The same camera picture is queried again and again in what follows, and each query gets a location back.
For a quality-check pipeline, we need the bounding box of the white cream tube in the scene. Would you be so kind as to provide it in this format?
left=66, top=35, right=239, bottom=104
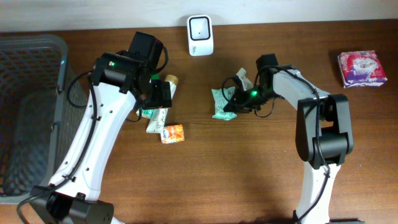
left=146, top=75, right=178, bottom=134

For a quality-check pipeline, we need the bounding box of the orange tissue pocket pack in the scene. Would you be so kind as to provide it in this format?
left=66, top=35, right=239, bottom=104
left=160, top=124, right=185, bottom=144

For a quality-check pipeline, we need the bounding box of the red purple tissue pack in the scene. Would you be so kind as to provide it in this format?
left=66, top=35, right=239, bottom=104
left=338, top=50, right=387, bottom=88

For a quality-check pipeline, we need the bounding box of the mint green wipes packet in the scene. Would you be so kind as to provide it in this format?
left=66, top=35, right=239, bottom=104
left=211, top=86, right=237, bottom=121

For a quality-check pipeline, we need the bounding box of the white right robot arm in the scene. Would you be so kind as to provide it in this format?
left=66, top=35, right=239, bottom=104
left=223, top=54, right=354, bottom=223

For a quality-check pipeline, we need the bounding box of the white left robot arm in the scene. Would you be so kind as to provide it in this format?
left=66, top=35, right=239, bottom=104
left=26, top=32, right=172, bottom=224

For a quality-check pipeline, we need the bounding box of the grey plastic basket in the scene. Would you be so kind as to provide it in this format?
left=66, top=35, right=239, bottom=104
left=1, top=35, right=88, bottom=204

